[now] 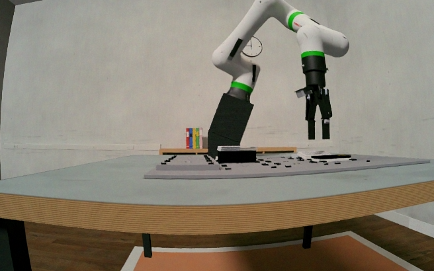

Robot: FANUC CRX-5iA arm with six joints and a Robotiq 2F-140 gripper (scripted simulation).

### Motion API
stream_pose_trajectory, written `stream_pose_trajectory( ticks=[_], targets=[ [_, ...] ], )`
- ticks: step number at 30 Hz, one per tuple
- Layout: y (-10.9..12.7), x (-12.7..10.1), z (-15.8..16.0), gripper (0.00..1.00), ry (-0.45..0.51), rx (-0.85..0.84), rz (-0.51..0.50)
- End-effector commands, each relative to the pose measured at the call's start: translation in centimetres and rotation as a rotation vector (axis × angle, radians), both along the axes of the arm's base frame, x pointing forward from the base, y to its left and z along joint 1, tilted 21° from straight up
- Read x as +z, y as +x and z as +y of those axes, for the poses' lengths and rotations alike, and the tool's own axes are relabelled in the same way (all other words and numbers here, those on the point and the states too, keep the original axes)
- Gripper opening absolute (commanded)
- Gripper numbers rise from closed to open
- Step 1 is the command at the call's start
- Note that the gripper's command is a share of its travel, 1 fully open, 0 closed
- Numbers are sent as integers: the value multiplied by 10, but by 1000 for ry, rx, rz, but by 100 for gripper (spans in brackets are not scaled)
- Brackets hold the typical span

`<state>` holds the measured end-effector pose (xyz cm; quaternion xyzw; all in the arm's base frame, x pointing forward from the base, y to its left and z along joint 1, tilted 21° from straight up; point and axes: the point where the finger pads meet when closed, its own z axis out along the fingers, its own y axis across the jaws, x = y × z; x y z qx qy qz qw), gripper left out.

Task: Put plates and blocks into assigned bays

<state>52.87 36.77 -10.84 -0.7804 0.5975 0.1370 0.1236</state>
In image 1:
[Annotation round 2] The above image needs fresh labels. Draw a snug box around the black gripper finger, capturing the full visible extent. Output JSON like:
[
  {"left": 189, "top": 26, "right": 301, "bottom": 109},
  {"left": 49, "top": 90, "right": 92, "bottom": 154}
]
[
  {"left": 305, "top": 93, "right": 318, "bottom": 140},
  {"left": 313, "top": 89, "right": 332, "bottom": 139}
]

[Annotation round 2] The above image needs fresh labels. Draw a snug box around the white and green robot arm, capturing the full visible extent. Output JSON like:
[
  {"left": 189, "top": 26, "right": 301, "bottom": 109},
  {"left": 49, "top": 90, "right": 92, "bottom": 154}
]
[{"left": 212, "top": 0, "right": 349, "bottom": 103}]

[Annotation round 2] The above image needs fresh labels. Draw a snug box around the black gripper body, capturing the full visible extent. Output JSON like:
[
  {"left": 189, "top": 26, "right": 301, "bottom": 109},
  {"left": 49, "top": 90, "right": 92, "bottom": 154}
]
[{"left": 305, "top": 71, "right": 326, "bottom": 102}]

